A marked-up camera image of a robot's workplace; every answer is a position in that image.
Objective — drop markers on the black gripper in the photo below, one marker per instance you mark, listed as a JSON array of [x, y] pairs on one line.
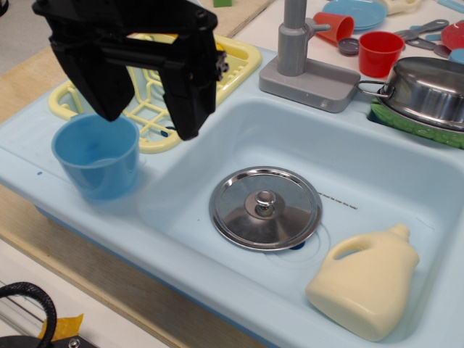
[[174, 37]]

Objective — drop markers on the blue plastic cup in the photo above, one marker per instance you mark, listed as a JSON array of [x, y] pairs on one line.
[[99, 157]]

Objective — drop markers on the red cup lying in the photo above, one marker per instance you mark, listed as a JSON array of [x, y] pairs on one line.
[[341, 26]]

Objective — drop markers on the red cup upright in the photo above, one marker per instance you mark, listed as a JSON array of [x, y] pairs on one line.
[[378, 51]]

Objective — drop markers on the light blue toy sink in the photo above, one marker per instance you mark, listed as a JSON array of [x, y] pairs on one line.
[[155, 255]]

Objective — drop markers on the yellow dish drying rack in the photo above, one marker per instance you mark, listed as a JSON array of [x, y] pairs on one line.
[[147, 108]]

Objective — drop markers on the green block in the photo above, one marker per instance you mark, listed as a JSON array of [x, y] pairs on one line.
[[222, 3]]

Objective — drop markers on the grey toy faucet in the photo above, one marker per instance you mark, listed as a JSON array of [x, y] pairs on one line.
[[294, 76]]

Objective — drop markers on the steel pot lid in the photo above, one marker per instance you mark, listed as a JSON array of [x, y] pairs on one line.
[[266, 209]]

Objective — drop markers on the purple small lid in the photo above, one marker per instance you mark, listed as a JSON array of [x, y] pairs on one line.
[[348, 47]]

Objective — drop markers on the blue plastic plate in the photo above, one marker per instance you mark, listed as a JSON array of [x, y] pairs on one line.
[[366, 14]]

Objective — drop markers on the yellow tape piece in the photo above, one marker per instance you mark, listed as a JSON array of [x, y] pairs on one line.
[[67, 327]]

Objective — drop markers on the grey toy utensil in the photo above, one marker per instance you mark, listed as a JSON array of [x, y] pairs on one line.
[[412, 37]]

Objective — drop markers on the steel pot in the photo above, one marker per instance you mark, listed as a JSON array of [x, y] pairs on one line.
[[425, 90]]

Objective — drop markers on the cream toy detergent bottle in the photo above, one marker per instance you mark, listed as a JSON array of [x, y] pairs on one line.
[[364, 282]]

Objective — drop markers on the red plastic plate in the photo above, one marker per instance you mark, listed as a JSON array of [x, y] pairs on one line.
[[453, 36]]

